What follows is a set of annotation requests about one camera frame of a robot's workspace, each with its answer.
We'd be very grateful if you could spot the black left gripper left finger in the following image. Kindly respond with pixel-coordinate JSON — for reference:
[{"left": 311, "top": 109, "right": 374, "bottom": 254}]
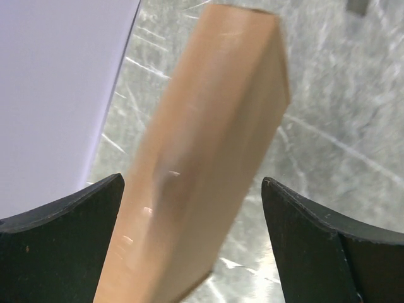
[{"left": 1, "top": 174, "right": 124, "bottom": 303}]

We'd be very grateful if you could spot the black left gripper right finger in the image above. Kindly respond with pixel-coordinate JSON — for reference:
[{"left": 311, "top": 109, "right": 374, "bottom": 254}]
[{"left": 261, "top": 177, "right": 403, "bottom": 302}]

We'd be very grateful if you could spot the brown cardboard express box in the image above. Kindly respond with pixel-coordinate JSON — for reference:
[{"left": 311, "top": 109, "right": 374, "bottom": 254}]
[{"left": 94, "top": 4, "right": 290, "bottom": 302}]

